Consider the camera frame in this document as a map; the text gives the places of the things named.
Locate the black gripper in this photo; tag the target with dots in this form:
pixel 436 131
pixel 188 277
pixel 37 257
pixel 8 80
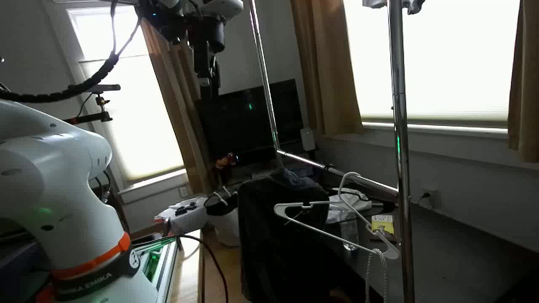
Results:
pixel 209 40

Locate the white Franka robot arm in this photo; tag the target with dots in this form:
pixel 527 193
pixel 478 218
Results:
pixel 43 169

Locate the grey fuzzy cloth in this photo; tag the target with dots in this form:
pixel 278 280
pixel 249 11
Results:
pixel 291 179

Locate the white folded cloth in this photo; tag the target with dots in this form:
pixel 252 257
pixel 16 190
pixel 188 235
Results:
pixel 350 203

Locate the brown curtain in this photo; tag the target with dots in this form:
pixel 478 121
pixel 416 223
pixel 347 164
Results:
pixel 523 85
pixel 325 68
pixel 173 112

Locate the black monitor screen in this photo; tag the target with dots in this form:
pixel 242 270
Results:
pixel 235 129

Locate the red flower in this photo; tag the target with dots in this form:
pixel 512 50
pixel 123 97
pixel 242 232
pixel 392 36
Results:
pixel 225 163

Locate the small white box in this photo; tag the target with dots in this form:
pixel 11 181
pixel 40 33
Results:
pixel 306 139

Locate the white plastic clothes hanger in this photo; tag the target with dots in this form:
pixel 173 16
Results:
pixel 278 210

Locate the white waste bin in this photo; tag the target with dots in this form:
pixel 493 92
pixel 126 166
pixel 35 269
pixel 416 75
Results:
pixel 227 228

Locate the silver metal clothes rack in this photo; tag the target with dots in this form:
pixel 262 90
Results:
pixel 399 112

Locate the yellow paper tag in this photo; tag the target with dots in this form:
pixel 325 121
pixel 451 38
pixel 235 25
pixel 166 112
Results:
pixel 382 225

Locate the black camera on stand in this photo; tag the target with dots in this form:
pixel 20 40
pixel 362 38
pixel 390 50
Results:
pixel 92 89

